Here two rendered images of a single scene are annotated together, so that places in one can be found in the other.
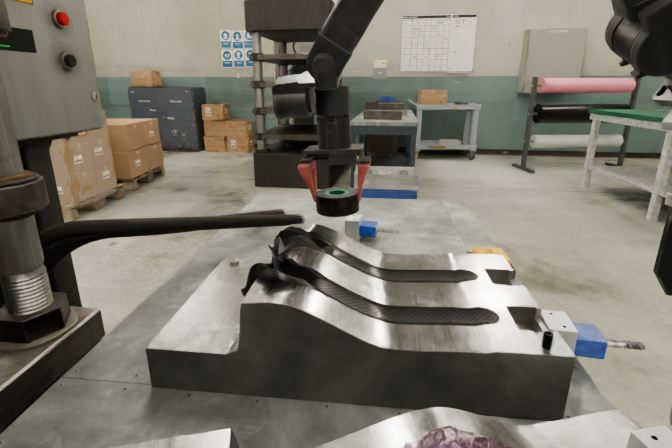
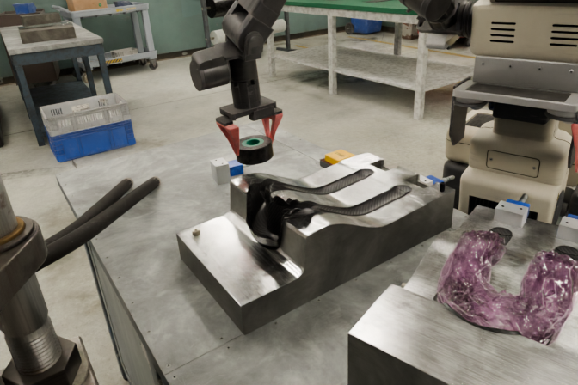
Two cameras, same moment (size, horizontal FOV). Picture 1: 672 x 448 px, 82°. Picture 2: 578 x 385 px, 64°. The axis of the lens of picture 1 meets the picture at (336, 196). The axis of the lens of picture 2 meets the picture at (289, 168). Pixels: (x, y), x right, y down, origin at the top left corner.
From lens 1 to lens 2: 55 cm
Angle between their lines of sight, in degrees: 37
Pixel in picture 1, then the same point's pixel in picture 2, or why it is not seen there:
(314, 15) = not seen: outside the picture
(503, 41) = not seen: outside the picture
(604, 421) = (477, 212)
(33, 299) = (55, 346)
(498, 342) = (423, 198)
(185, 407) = (284, 328)
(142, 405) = (256, 345)
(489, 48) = not seen: outside the picture
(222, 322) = (261, 267)
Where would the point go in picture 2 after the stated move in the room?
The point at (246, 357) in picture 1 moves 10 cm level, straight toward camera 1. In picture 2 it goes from (309, 274) to (364, 294)
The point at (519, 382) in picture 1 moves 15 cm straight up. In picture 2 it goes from (436, 214) to (442, 145)
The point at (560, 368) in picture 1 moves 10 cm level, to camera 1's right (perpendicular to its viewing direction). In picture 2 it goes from (450, 198) to (476, 182)
